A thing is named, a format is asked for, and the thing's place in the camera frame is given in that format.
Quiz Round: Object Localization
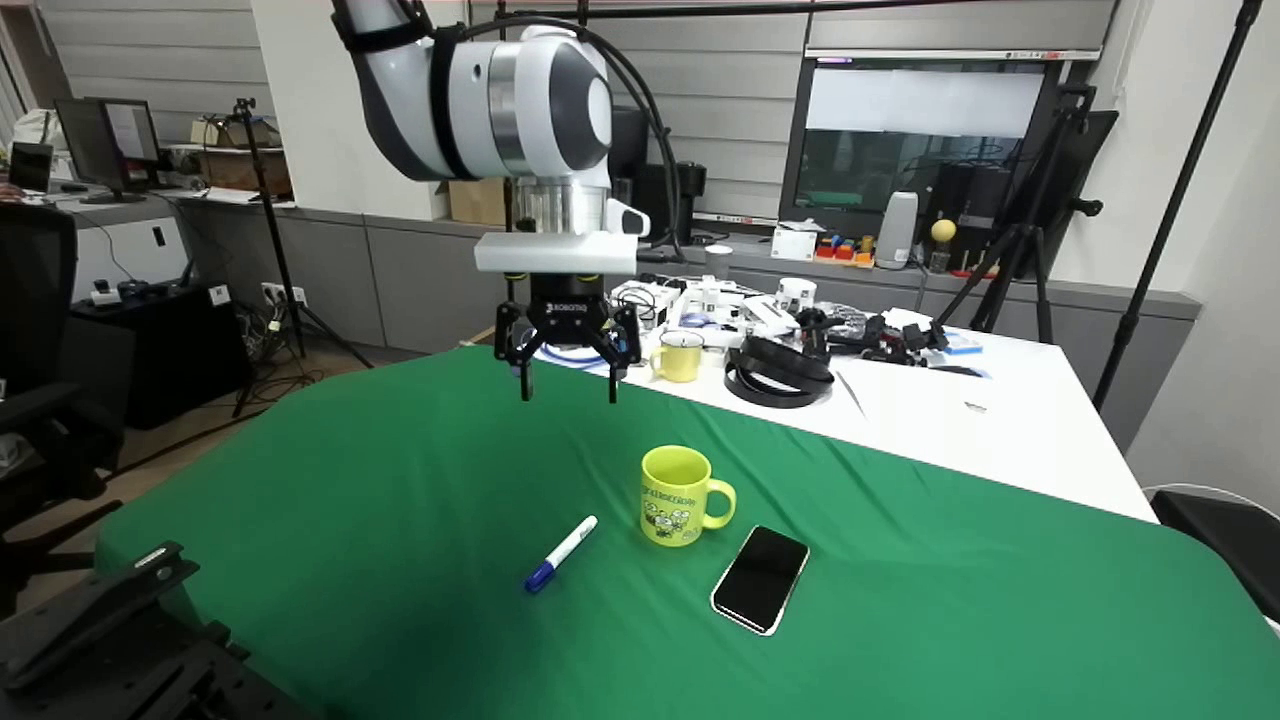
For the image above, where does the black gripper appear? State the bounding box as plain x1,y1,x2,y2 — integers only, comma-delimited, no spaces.
496,275,639,403

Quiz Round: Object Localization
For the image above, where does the blue and white marker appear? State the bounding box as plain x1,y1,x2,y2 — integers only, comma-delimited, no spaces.
522,517,601,598

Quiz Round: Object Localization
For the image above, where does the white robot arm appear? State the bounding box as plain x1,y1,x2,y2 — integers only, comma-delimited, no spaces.
330,0,653,397

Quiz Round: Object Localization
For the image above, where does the yellow cartoon mug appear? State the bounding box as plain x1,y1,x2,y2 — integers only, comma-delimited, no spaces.
639,445,739,549

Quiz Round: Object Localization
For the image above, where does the small pale yellow cup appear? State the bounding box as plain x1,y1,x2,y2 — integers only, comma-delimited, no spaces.
656,342,704,385

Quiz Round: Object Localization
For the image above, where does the pile of white electronics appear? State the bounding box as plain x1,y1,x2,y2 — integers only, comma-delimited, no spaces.
616,275,798,354

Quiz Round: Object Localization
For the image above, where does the cardboard box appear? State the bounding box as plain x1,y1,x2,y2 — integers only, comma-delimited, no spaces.
446,182,506,230

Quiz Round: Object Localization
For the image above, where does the black desktop speaker box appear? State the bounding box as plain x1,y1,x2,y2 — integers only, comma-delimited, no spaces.
632,165,706,246

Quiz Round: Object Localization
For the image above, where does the green tablecloth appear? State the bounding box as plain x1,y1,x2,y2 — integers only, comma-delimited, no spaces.
96,347,1280,720

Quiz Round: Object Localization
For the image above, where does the white tissue box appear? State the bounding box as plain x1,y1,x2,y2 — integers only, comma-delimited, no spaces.
766,222,819,260

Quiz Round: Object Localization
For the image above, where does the black tripod left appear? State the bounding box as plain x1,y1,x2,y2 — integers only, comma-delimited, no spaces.
228,97,369,418

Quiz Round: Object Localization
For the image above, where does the black tripod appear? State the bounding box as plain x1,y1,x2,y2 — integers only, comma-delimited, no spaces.
228,97,369,418
932,86,1114,345

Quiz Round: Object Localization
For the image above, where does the black smartphone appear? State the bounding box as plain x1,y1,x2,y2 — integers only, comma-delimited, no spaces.
706,525,812,635

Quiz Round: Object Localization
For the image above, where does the white cylindrical speaker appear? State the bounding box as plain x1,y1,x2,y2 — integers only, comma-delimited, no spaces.
875,193,920,267

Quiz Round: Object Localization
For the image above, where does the yellow ball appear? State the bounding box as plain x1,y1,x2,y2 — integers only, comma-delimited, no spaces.
928,215,958,246

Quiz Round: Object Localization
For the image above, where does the small monitor on left desk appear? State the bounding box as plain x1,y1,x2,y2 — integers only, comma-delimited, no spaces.
56,97,162,206

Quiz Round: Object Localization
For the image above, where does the black office chair left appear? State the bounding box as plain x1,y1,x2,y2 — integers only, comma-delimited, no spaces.
0,202,137,616

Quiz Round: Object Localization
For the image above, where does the black tripod right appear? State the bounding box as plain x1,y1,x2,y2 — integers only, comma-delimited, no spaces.
932,86,1114,345

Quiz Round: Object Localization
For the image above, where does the black chair right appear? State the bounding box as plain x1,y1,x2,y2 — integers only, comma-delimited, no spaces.
1151,488,1280,623

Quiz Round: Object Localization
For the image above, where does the black light stand pole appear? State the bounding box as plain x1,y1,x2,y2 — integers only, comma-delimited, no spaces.
1092,0,1265,409

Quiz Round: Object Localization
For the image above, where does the blue coiled cable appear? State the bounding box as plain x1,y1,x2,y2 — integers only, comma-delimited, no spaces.
530,342,621,371

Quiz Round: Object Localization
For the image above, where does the black coiled cable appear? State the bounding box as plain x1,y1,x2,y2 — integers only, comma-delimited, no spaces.
719,334,841,414

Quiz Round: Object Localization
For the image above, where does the black clamp mount foreground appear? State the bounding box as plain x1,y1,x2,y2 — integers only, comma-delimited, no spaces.
0,544,314,720

